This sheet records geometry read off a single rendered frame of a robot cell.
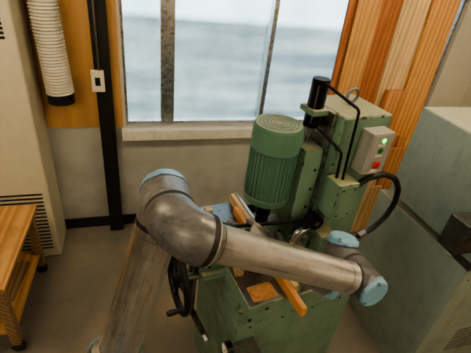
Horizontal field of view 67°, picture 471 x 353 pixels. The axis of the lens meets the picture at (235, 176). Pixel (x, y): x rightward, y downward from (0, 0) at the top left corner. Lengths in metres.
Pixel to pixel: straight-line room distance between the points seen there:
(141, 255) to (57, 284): 1.82
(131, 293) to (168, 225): 0.29
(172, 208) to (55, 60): 1.66
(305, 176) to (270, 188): 0.15
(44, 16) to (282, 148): 1.50
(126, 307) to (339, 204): 0.78
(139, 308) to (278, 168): 0.62
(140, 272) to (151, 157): 1.85
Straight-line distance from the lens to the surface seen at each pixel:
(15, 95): 2.25
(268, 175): 1.23
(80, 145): 2.66
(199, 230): 0.70
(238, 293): 1.38
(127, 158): 2.69
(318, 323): 1.82
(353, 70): 2.75
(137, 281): 0.93
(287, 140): 1.16
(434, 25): 3.07
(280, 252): 0.82
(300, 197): 1.37
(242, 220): 1.59
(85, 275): 2.68
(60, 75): 2.29
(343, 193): 1.29
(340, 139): 1.27
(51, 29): 2.24
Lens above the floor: 1.93
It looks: 32 degrees down
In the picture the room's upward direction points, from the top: 7 degrees clockwise
